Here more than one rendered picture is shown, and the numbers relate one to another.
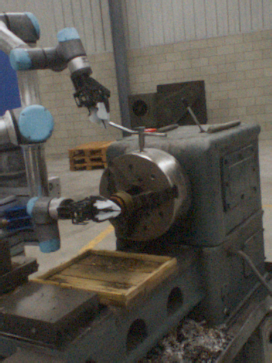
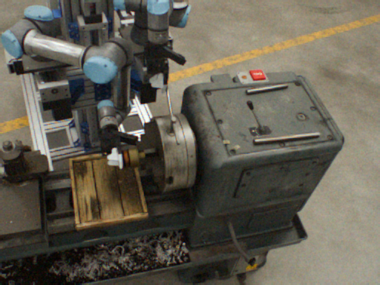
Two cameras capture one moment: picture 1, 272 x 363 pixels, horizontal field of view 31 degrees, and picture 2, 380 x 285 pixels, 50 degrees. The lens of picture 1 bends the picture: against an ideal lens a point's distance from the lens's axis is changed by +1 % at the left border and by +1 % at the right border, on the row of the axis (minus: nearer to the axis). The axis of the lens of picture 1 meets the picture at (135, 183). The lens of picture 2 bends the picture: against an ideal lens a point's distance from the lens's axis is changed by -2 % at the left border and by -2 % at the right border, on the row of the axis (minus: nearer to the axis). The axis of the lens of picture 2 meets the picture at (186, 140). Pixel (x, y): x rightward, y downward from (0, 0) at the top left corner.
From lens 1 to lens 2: 1.47 m
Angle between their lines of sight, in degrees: 48
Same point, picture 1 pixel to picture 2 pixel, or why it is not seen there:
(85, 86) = (150, 57)
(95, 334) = (25, 247)
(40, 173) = (119, 84)
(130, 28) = not seen: outside the picture
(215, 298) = (194, 234)
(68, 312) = (10, 232)
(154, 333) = (116, 237)
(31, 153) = not seen: hidden behind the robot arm
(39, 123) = (97, 73)
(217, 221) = (210, 206)
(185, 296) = (163, 225)
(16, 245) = not seen: hidden behind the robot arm
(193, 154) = (208, 161)
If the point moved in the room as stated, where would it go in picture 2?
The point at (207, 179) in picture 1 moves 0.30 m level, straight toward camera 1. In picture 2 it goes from (208, 183) to (147, 224)
